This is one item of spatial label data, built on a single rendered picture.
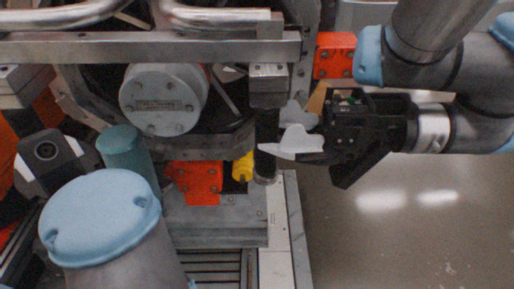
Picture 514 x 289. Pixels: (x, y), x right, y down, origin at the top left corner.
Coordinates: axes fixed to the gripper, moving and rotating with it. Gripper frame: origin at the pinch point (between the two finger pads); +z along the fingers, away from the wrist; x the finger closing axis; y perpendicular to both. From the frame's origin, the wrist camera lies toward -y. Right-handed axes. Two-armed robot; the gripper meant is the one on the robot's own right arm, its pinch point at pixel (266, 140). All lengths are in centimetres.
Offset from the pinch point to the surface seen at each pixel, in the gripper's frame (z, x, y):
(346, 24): -21.8, -42.3, 1.3
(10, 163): 65, -21, -26
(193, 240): 24, -22, -68
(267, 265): -3, -16, -75
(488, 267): -88, -19, -83
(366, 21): -27, -42, 2
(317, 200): -28, -51, -83
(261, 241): -1, -23, -69
